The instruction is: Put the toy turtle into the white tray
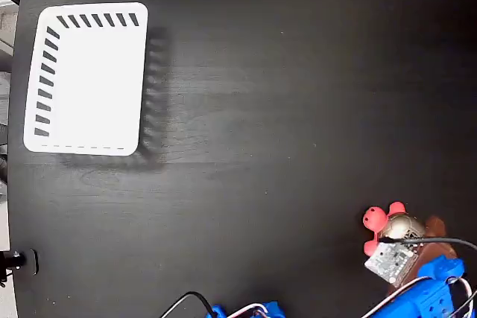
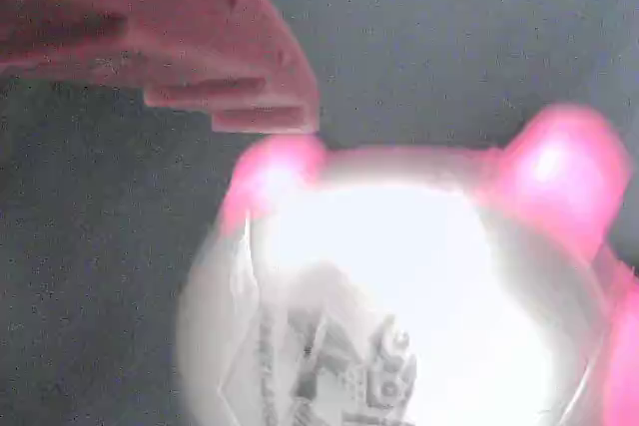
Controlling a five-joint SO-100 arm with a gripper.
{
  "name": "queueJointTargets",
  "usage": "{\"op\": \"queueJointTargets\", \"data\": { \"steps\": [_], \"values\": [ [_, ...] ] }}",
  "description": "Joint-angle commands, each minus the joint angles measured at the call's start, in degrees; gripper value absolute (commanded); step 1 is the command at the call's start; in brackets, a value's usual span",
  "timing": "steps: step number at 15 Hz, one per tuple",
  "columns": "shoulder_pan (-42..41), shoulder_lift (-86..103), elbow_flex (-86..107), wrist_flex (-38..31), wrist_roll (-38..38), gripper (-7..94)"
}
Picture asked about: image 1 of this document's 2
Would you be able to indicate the white plastic basket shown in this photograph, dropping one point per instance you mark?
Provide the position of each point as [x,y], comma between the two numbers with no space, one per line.
[89,83]

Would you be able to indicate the pink turtle toy gold shell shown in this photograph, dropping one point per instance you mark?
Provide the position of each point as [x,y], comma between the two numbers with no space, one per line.
[400,226]

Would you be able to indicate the bare camera circuit board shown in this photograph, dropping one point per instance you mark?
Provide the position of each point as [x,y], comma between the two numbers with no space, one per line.
[389,262]

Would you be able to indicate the brown gripper with motor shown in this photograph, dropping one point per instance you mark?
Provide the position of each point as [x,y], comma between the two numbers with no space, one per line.
[440,269]

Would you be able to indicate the blue robot arm base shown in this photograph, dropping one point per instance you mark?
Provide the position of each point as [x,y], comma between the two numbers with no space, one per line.
[272,311]

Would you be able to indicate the black table clamp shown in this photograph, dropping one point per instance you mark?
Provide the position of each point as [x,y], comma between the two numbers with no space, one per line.
[28,261]

